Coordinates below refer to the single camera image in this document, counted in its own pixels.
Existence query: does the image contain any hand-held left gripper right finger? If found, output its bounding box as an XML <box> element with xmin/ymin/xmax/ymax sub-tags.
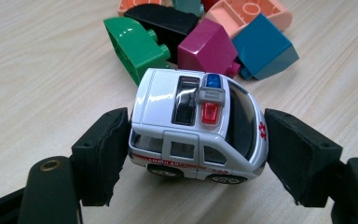
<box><xmin>264</xmin><ymin>107</ymin><xmax>344</xmax><ymax>208</ymax></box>

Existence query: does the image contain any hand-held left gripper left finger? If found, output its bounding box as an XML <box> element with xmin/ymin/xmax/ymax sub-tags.
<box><xmin>71</xmin><ymin>106</ymin><xmax>131</xmax><ymax>207</ymax></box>

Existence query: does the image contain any white toy ambulance car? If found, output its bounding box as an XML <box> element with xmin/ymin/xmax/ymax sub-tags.
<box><xmin>127</xmin><ymin>67</ymin><xmax>269</xmax><ymax>185</ymax></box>

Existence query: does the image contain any blue toy block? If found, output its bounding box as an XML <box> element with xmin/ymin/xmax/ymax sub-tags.
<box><xmin>231</xmin><ymin>12</ymin><xmax>300</xmax><ymax>81</ymax></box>

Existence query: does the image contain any green toy block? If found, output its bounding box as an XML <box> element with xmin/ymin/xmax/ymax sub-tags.
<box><xmin>103</xmin><ymin>16</ymin><xmax>172</xmax><ymax>87</ymax></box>

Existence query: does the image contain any magenta toy block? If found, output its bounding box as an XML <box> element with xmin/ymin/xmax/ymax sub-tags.
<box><xmin>176</xmin><ymin>18</ymin><xmax>241</xmax><ymax>78</ymax></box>

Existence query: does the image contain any black toy block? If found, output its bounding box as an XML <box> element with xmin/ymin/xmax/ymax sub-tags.
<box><xmin>124</xmin><ymin>3</ymin><xmax>200</xmax><ymax>64</ymax></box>

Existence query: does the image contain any coral red toy block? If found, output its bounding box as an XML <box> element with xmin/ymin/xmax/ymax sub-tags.
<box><xmin>117</xmin><ymin>0</ymin><xmax>166</xmax><ymax>17</ymax></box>

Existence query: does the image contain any salmon pink toy block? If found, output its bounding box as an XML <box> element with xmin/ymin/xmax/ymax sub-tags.
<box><xmin>204</xmin><ymin>0</ymin><xmax>294</xmax><ymax>40</ymax></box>

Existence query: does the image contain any light teal toy block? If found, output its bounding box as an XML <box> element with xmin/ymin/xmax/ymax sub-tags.
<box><xmin>171</xmin><ymin>0</ymin><xmax>205</xmax><ymax>17</ymax></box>

